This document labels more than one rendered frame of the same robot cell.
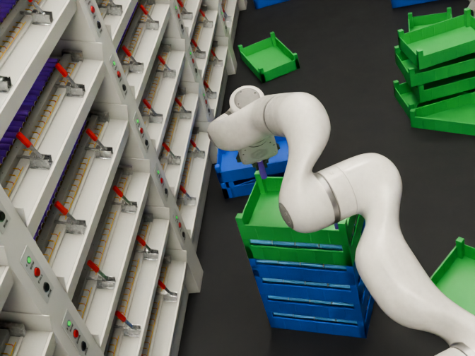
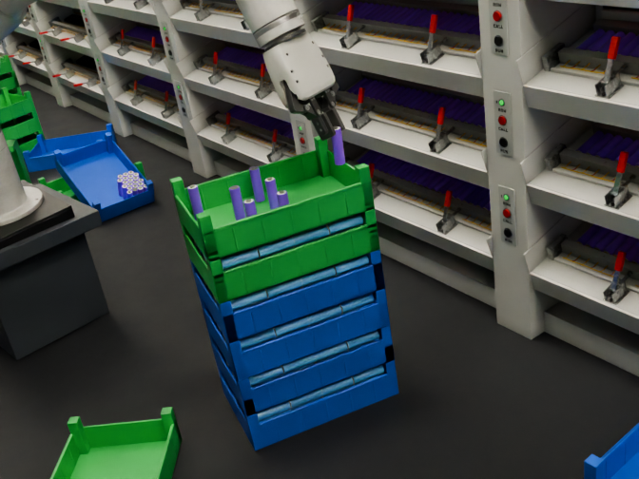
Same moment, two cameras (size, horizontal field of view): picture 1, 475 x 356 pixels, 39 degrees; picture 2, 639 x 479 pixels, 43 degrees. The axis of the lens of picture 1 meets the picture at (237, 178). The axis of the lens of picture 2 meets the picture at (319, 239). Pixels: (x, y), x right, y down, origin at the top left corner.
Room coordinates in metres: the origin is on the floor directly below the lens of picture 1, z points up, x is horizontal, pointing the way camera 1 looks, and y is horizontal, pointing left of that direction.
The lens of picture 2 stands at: (2.30, -1.05, 1.00)
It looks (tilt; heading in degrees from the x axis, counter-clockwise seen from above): 27 degrees down; 133
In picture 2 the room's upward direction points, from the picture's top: 10 degrees counter-clockwise
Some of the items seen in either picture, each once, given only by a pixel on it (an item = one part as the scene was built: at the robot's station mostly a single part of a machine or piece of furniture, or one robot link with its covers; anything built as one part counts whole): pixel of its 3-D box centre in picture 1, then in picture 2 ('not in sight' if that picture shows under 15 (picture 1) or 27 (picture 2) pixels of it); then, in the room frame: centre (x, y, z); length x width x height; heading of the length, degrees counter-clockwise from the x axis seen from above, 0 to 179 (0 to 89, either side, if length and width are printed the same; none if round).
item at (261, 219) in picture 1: (300, 205); (270, 193); (1.36, -0.14, 0.44); 0.30 x 0.20 x 0.08; 61
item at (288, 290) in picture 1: (314, 264); (293, 309); (1.36, -0.14, 0.20); 0.30 x 0.20 x 0.08; 61
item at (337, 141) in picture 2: (261, 168); (338, 144); (1.47, -0.07, 0.52); 0.02 x 0.02 x 0.06
